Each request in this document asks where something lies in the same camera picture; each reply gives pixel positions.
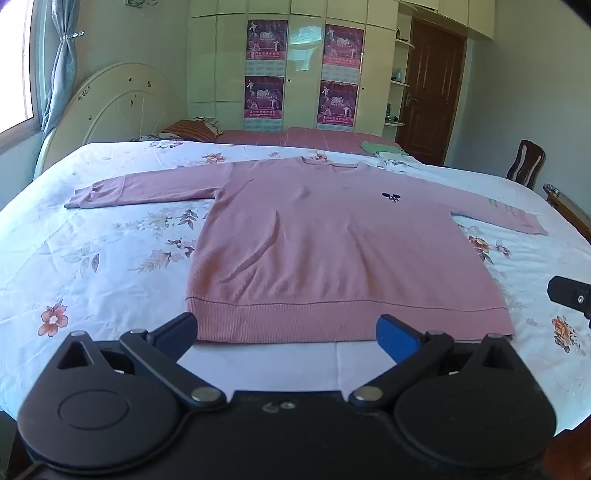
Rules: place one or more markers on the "white floral bed sheet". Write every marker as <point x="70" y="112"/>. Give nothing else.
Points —
<point x="108" y="271"/>

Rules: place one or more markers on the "orange brown pillow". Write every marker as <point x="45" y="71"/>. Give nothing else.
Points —
<point x="192" y="130"/>

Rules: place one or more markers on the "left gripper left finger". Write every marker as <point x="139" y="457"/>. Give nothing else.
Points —
<point x="157" y="353"/>

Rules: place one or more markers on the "dark wooden chair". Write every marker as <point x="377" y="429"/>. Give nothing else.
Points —
<point x="529" y="161"/>

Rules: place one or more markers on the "green folded cloth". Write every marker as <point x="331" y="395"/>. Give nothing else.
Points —
<point x="377" y="149"/>

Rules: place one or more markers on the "floral patterned pillow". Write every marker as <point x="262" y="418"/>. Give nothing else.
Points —
<point x="160" y="136"/>

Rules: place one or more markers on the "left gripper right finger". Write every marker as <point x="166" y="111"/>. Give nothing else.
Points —
<point x="415" y="354"/>

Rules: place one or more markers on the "blue curtain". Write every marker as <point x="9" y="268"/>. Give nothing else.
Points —
<point x="64" y="16"/>

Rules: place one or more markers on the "pink poster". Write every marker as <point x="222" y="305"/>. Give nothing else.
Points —
<point x="266" y="48"/>
<point x="337" y="106"/>
<point x="263" y="104"/>
<point x="343" y="52"/>

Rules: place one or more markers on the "cream round headboard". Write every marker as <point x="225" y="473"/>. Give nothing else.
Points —
<point x="123" y="101"/>

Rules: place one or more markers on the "wooden side table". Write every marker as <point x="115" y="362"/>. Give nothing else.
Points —
<point x="569" y="210"/>

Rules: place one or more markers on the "cream wardrobe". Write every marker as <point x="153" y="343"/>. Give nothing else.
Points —
<point x="217" y="33"/>

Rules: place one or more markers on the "lower right pink poster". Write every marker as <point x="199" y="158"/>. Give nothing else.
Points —
<point x="337" y="106"/>

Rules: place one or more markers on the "pink knit sweater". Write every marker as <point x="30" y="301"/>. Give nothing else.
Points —
<point x="298" y="251"/>

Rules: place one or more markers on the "white folded cloth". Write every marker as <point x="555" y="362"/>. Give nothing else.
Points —
<point x="396" y="159"/>

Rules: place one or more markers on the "upper right pink poster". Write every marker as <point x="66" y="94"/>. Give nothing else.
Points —
<point x="343" y="52"/>

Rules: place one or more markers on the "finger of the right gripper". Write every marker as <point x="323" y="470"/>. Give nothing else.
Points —
<point x="572" y="294"/>

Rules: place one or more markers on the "pink checked bedspread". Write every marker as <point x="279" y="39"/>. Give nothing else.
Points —
<point x="314" y="139"/>

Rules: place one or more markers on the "brown wooden door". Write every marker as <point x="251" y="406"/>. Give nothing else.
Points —
<point x="434" y="77"/>

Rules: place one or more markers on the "upper left pink poster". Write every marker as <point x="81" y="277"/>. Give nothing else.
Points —
<point x="266" y="48"/>

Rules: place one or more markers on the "lower left pink poster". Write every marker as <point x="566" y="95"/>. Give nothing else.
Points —
<point x="263" y="104"/>

